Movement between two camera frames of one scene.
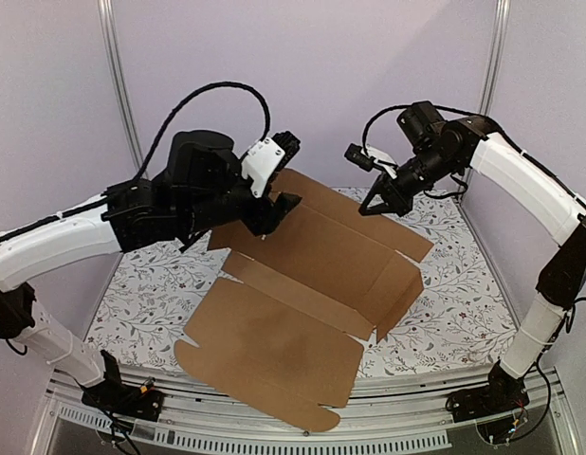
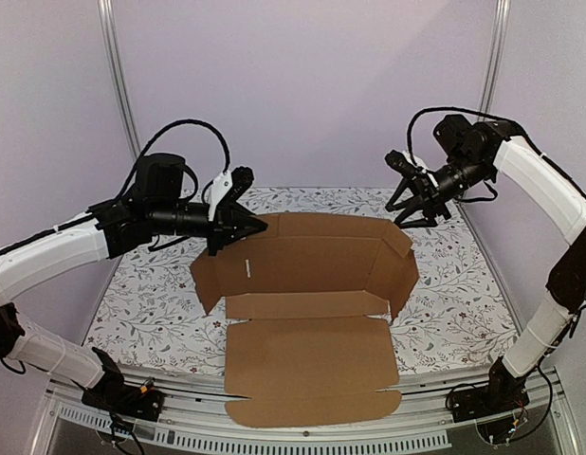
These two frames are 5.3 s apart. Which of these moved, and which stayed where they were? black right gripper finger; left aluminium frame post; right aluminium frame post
Moved: black right gripper finger
Stayed: left aluminium frame post; right aluminium frame post
